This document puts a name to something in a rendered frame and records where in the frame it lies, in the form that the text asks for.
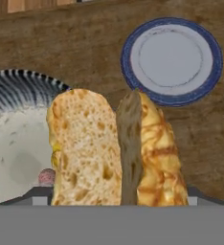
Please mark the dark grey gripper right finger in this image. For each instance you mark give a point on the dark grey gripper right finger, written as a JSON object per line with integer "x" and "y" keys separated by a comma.
{"x": 198, "y": 197}

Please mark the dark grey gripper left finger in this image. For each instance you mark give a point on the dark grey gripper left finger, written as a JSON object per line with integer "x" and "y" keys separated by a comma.
{"x": 37, "y": 194}

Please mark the golden crusty bread bun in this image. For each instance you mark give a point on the golden crusty bread bun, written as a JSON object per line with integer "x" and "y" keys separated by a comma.
{"x": 88, "y": 150}

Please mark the pink sausage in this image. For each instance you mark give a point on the pink sausage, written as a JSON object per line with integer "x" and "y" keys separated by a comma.
{"x": 47, "y": 176}

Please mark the blue striped white bowl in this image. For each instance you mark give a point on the blue striped white bowl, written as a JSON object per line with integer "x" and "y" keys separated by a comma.
{"x": 15, "y": 140}

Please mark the white plate with blue rim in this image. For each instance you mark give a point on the white plate with blue rim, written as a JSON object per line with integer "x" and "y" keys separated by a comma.
{"x": 172, "y": 60}

